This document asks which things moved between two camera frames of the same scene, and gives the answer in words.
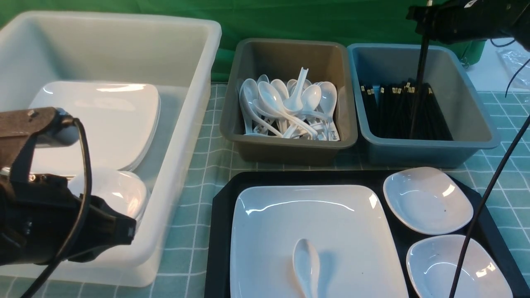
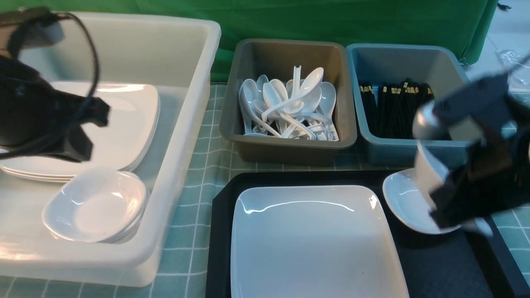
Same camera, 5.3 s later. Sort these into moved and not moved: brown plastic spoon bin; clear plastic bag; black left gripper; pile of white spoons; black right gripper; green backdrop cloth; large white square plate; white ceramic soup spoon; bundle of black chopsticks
Moved: white ceramic soup spoon; black left gripper; black right gripper
Not moved: bundle of black chopsticks; clear plastic bag; large white square plate; green backdrop cloth; pile of white spoons; brown plastic spoon bin
